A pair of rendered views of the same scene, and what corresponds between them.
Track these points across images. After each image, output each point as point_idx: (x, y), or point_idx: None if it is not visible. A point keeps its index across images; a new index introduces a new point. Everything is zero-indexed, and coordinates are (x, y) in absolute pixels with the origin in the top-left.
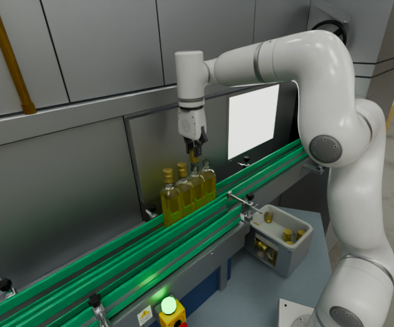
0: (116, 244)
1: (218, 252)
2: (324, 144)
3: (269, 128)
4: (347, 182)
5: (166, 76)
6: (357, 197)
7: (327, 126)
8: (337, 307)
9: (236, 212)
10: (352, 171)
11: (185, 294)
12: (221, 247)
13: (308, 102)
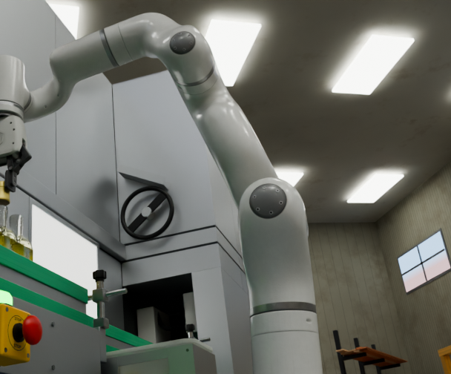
0: None
1: (61, 337)
2: (180, 36)
3: (93, 315)
4: (212, 104)
5: None
6: (225, 105)
7: (179, 29)
8: (254, 191)
9: (80, 292)
10: (213, 102)
11: (7, 367)
12: (65, 329)
13: (159, 35)
